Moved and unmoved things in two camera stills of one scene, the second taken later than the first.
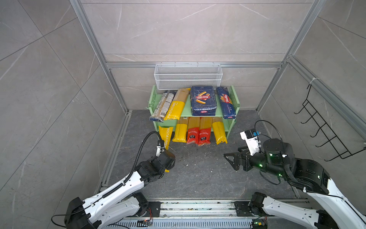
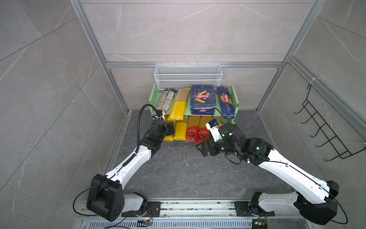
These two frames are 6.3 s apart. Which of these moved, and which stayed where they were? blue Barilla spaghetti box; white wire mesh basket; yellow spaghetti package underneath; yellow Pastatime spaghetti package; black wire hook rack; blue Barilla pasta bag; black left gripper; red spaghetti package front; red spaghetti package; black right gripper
Moved: black right gripper; yellow Pastatime spaghetti package; black left gripper; yellow spaghetti package underneath
Stayed: white wire mesh basket; black wire hook rack; red spaghetti package; blue Barilla pasta bag; blue Barilla spaghetti box; red spaghetti package front
